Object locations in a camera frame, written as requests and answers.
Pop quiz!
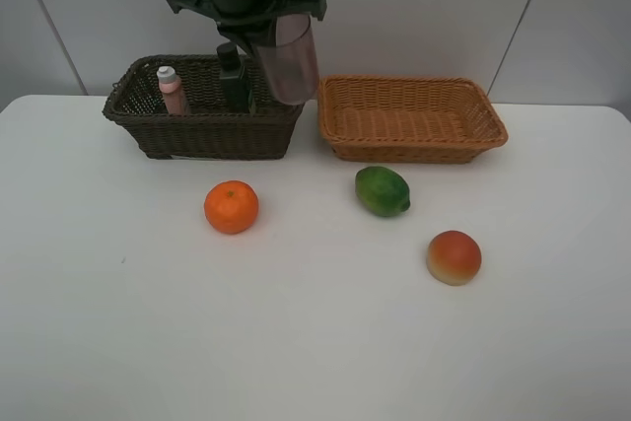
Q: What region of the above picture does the purple translucent plastic cup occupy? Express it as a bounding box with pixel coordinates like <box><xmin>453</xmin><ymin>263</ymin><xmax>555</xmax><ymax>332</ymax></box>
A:
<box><xmin>253</xmin><ymin>14</ymin><xmax>319</xmax><ymax>105</ymax></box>

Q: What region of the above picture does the dark green pump bottle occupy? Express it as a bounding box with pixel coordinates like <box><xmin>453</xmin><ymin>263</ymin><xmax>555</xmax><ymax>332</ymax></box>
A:
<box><xmin>216</xmin><ymin>42</ymin><xmax>256</xmax><ymax>115</ymax></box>

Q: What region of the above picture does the pink bottle white cap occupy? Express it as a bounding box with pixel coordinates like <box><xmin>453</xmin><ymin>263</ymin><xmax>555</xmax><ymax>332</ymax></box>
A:
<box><xmin>156</xmin><ymin>66</ymin><xmax>190</xmax><ymax>115</ymax></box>

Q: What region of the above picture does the orange mandarin fruit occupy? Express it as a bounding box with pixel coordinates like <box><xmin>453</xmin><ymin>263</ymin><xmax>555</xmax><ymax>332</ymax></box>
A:
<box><xmin>203</xmin><ymin>180</ymin><xmax>259</xmax><ymax>235</ymax></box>

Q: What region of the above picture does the dark brown wicker basket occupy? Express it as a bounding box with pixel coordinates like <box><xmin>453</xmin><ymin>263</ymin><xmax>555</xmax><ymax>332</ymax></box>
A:
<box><xmin>103</xmin><ymin>55</ymin><xmax>304</xmax><ymax>161</ymax></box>

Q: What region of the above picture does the orange wicker basket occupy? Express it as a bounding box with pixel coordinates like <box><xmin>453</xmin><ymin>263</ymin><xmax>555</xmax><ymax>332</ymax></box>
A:
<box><xmin>317</xmin><ymin>75</ymin><xmax>509</xmax><ymax>165</ymax></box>

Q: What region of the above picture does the red yellow peach half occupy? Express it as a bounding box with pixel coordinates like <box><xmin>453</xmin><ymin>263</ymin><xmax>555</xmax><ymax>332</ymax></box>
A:
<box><xmin>426</xmin><ymin>230</ymin><xmax>482</xmax><ymax>286</ymax></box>

